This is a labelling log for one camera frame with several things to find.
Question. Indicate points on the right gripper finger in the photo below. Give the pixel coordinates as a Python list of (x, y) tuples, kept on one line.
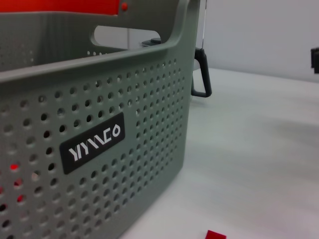
[(315, 61)]

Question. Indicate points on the large red toy brick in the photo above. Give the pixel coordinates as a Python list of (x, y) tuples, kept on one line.
[(15, 167)]

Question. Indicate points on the grey perforated storage basket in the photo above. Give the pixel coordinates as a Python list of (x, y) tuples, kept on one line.
[(149, 124)]

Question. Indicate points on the dark red toy brick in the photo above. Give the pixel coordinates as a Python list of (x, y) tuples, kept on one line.
[(216, 235)]

